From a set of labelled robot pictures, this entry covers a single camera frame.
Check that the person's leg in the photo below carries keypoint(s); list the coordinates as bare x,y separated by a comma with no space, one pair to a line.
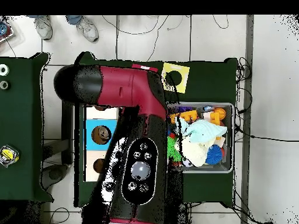
74,19

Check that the orange toy building brick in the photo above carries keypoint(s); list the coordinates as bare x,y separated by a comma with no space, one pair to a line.
216,117
188,115

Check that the grey tape roll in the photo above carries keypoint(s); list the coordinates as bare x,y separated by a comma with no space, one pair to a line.
7,85

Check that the yellow tape measure in package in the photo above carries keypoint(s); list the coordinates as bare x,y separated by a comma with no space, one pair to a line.
8,155

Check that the green fuzzy ball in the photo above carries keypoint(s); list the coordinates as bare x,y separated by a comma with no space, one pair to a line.
172,149

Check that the orange basketball toy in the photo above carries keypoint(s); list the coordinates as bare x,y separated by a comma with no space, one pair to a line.
222,111

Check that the red card with round hole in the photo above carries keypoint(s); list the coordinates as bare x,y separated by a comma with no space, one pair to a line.
151,68

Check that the wooden box with three holes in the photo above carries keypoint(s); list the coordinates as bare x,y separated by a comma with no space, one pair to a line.
102,114

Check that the cream white cloth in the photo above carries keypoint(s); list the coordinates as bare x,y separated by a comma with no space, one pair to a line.
193,151

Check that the yellow card with round hole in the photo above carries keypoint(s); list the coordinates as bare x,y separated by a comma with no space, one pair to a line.
184,77

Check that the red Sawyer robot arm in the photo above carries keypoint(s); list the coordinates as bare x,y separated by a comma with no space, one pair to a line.
121,86

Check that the clear container with blue toy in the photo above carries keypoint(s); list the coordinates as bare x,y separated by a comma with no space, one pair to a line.
3,30

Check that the mint green cloth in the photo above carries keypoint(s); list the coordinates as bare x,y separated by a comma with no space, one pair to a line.
203,130

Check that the person's foot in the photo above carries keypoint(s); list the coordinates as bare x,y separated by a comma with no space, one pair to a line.
44,26
88,29

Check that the white tape roll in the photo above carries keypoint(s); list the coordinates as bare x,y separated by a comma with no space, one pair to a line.
7,70

